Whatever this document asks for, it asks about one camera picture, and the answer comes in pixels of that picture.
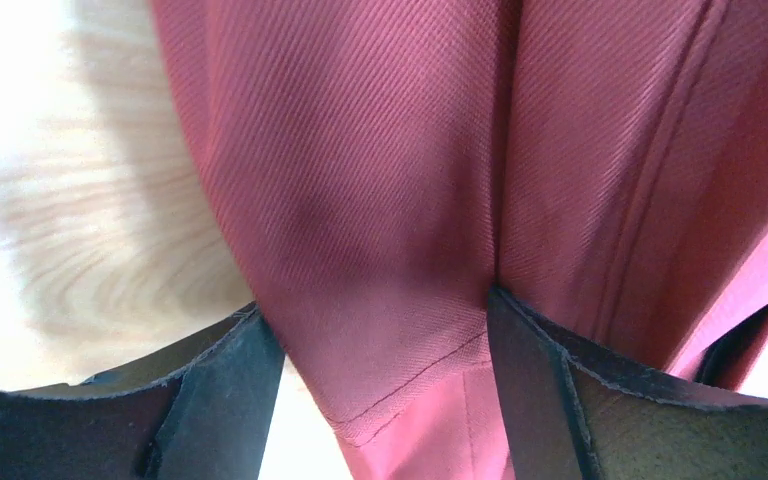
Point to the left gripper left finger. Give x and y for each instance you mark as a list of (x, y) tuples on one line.
[(200, 408)]

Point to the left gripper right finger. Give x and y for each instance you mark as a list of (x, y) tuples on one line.
[(573, 409)]

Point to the red backpack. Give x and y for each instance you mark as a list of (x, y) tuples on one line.
[(376, 166)]

